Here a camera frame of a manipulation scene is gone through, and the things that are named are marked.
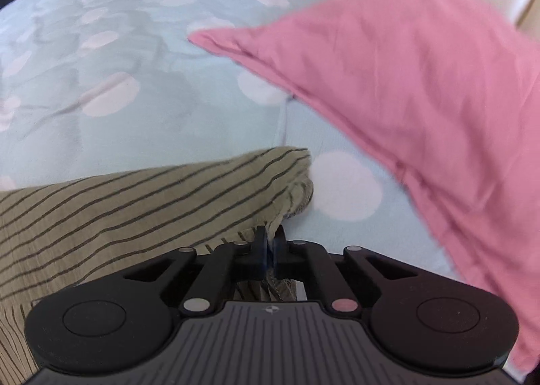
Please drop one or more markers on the olive striped top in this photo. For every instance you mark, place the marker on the olive striped top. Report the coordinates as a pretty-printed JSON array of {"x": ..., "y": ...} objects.
[{"x": 126, "y": 207}]

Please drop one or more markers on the plain pink pillow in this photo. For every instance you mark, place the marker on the plain pink pillow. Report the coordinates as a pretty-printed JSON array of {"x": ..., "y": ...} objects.
[{"x": 400, "y": 72}]

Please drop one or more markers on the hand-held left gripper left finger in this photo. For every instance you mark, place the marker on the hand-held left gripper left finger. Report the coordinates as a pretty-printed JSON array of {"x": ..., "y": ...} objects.
[{"x": 261, "y": 258}]

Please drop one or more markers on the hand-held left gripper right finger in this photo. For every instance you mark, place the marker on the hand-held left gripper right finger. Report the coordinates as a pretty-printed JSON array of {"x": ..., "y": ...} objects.
[{"x": 277, "y": 260}]

